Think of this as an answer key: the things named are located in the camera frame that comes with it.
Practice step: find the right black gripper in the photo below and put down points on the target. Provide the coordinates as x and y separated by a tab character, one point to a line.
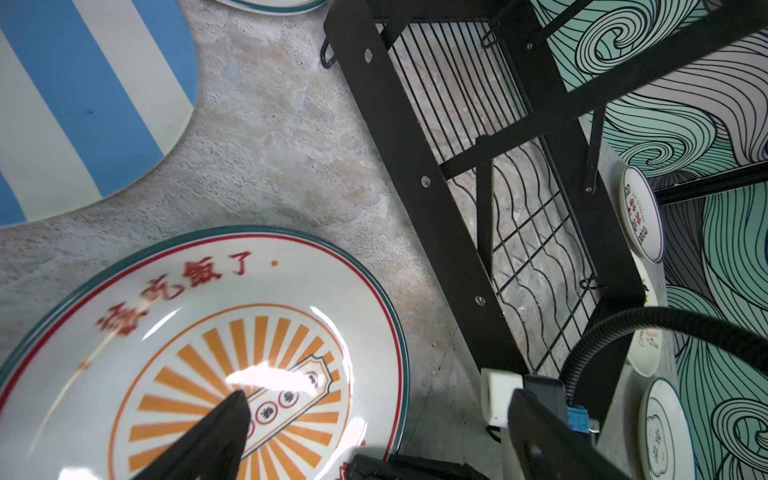
399	467

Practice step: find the black wire dish rack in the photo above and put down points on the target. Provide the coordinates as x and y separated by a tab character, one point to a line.
505	126

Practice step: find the orange sunburst plate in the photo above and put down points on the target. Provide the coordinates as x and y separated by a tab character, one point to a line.
130	361
275	7

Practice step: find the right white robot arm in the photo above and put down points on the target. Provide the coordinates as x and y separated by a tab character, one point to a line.
729	338

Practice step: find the red patterned white plate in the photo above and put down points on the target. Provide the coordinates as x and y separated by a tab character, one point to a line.
640	215

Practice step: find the blue striped plate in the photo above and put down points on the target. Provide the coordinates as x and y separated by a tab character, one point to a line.
94	95

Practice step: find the cream cartoon plate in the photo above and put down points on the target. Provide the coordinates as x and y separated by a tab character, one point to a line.
644	353

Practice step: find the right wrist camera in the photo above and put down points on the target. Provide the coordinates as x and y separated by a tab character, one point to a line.
506	396

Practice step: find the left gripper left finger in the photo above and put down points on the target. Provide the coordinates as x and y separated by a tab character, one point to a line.
211	449

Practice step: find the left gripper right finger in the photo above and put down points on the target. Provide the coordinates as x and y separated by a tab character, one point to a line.
547	451

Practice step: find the black rimmed white plate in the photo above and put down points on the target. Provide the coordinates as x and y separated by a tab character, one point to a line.
664	439

